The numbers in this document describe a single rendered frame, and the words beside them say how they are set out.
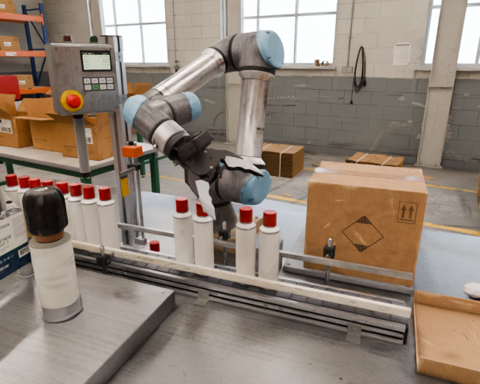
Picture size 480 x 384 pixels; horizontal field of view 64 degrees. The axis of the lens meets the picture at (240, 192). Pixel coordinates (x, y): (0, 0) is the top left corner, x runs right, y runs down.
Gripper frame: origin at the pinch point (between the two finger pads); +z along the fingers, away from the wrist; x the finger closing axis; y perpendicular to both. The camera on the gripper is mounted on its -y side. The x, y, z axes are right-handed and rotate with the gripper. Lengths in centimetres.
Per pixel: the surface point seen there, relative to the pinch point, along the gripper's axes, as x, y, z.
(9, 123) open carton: -3, 181, -222
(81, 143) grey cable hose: 7, 32, -57
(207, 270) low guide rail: 9.7, 27.8, 0.6
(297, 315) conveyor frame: 3.0, 24.3, 24.8
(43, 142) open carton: -11, 183, -192
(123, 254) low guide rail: 20.7, 36.7, -21.6
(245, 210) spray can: -4.0, 13.2, -0.4
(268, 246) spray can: -2.2, 16.4, 9.2
